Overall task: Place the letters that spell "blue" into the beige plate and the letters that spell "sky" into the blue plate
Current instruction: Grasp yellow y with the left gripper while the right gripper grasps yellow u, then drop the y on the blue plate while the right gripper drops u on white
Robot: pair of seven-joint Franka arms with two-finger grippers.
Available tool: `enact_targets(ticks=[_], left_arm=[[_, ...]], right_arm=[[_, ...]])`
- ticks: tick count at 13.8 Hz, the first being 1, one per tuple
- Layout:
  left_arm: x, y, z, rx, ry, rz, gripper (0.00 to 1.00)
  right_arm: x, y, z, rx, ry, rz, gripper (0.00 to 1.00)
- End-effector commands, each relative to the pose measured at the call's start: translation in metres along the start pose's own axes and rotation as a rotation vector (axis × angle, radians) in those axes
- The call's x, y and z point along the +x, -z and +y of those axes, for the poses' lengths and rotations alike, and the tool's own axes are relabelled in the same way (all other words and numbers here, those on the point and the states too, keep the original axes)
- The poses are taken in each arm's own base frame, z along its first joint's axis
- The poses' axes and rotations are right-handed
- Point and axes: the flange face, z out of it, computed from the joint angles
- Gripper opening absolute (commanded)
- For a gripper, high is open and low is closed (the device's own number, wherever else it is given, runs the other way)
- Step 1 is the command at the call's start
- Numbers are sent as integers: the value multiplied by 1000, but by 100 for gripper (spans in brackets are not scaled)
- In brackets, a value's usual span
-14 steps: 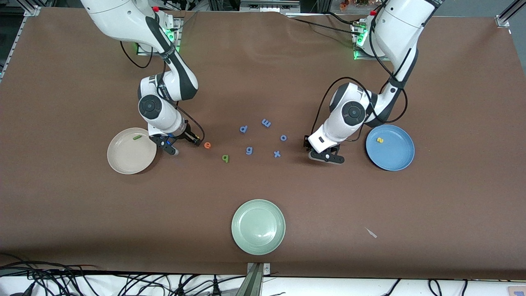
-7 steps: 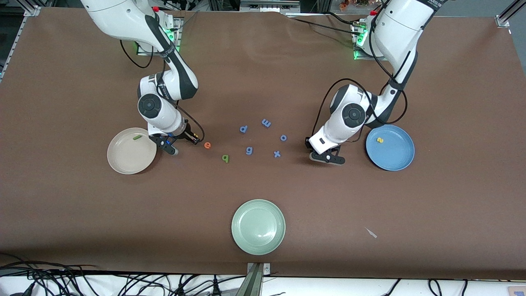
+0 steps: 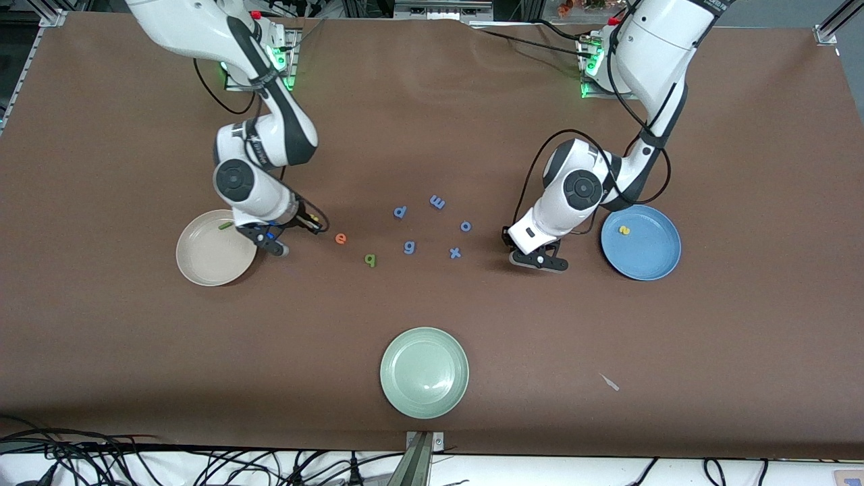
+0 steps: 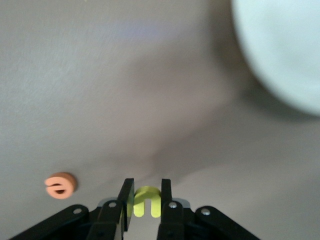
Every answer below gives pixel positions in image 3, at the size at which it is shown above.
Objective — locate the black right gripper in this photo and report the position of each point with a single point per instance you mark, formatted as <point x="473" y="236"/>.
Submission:
<point x="305" y="217"/>

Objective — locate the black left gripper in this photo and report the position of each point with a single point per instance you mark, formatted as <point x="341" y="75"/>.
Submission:
<point x="506" y="239"/>

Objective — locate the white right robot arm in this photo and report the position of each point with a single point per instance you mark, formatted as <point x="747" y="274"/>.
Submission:
<point x="263" y="196"/>

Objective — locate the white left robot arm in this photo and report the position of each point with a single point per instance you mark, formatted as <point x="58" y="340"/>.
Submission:
<point x="560" y="223"/>

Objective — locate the blue letter m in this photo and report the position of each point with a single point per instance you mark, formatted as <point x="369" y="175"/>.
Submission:
<point x="437" y="202"/>

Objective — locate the blue letter p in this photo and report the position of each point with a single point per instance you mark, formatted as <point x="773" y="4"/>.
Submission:
<point x="399" y="212"/>

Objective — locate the beige round plate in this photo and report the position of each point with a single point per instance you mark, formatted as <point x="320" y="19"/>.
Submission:
<point x="209" y="260"/>

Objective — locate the blue round plate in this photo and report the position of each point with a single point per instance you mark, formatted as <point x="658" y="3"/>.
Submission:
<point x="644" y="250"/>

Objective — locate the pale green round plate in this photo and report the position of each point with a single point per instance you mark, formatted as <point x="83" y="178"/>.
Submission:
<point x="424" y="372"/>

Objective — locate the small white paper scrap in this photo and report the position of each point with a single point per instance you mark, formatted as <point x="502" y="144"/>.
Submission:
<point x="609" y="382"/>

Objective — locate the aluminium corner profile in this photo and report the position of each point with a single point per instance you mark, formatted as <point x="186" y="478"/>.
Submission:
<point x="833" y="23"/>
<point x="50" y="15"/>

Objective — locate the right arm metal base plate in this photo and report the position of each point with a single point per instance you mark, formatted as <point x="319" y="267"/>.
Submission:
<point x="294" y="67"/>

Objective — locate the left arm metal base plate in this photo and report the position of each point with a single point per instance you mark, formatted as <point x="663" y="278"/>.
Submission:
<point x="594" y="94"/>

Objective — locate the silver metal frame bar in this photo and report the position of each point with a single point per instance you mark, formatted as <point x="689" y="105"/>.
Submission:
<point x="442" y="9"/>

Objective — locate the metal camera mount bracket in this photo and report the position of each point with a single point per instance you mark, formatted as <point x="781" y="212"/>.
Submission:
<point x="420" y="466"/>

